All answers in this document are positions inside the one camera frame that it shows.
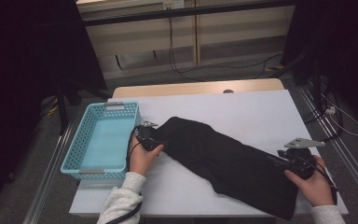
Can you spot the person's right hand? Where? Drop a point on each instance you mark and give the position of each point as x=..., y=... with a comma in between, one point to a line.
x=318, y=189

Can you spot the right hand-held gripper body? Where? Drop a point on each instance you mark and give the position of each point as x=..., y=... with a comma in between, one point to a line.
x=301, y=161

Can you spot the aluminium floor rail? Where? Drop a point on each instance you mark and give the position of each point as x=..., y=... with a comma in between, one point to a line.
x=349, y=158
x=47, y=179

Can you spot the black curtain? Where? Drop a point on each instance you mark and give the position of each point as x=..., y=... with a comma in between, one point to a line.
x=28, y=62
x=348, y=37

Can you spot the light blue plastic basket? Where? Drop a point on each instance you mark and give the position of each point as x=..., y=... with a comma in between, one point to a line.
x=105, y=143

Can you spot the beige cabinet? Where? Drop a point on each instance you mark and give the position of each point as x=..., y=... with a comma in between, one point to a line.
x=143, y=37

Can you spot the person's left hand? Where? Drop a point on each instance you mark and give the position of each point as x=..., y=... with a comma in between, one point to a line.
x=140, y=161

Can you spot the black pants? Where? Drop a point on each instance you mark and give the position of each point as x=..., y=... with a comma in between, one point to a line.
x=223, y=161

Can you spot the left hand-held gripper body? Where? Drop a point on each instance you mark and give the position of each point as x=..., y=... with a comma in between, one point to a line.
x=146, y=135

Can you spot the black stand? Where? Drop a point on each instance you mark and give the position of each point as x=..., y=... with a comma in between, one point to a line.
x=316, y=84
x=62, y=115

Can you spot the white wall socket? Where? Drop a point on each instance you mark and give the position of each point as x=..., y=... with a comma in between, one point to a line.
x=174, y=4

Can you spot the black horizontal bar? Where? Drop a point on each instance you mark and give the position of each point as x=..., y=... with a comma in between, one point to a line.
x=180, y=12

